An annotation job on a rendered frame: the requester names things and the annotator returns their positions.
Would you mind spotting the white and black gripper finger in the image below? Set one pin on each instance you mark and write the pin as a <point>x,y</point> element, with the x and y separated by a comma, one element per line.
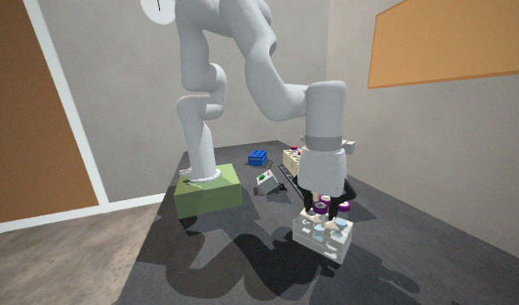
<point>336,201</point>
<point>308,197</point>

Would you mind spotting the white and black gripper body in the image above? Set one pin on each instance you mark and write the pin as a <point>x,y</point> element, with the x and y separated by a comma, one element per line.
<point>322,172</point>

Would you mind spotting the blue tube rack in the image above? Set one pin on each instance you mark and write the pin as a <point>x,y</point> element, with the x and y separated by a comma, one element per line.
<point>258,158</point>

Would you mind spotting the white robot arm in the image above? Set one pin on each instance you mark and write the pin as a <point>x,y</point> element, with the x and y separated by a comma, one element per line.
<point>323,103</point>

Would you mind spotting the white tube rack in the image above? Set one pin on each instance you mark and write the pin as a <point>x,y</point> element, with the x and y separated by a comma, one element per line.
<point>330,245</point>

